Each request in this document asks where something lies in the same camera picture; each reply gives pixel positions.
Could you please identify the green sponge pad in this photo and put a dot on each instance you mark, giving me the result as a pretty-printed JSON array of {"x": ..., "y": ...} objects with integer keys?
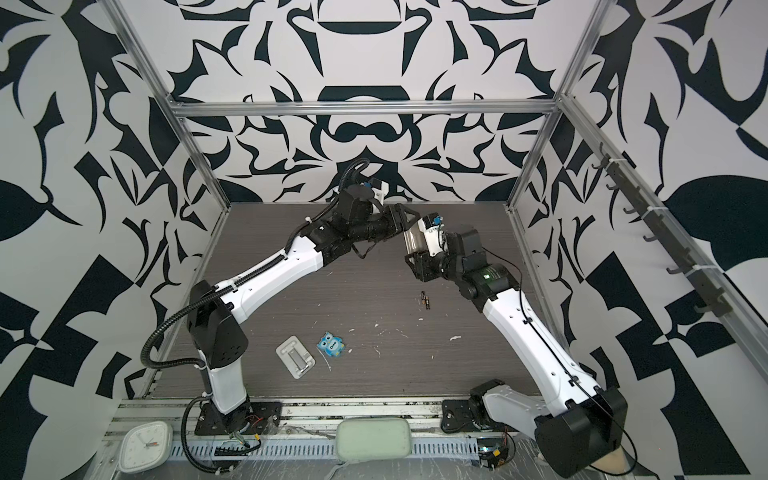
[{"x": 361, "y": 440}]

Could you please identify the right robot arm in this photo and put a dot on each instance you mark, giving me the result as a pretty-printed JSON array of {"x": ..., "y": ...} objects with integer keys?
[{"x": 575, "y": 423}]

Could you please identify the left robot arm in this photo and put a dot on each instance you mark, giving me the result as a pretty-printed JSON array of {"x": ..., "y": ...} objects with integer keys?
[{"x": 215, "y": 325}]

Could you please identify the white square clock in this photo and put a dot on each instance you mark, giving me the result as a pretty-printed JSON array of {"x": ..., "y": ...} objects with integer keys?
[{"x": 145, "y": 447}]

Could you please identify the white phone stand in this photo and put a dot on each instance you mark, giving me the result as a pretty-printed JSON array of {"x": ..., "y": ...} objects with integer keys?
[{"x": 295, "y": 357}]

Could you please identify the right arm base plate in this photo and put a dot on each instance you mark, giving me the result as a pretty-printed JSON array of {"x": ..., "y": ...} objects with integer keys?
[{"x": 457, "y": 417}]

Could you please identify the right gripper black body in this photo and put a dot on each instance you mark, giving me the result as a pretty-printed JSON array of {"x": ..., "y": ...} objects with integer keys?
[{"x": 444, "y": 265}]

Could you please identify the small circuit board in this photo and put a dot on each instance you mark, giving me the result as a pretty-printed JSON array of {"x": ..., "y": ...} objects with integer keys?
[{"x": 493, "y": 452}]

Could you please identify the white remote control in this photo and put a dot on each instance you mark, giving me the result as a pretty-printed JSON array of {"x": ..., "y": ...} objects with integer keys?
[{"x": 419, "y": 237}]

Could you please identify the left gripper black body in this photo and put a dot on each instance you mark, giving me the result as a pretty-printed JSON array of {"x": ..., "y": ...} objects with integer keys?
[{"x": 378, "y": 226}]

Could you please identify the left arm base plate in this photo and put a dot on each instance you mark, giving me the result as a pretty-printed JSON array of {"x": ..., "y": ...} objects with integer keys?
[{"x": 249, "y": 418}]

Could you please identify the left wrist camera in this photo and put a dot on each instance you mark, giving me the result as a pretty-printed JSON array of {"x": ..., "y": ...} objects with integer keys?
[{"x": 379, "y": 188}]

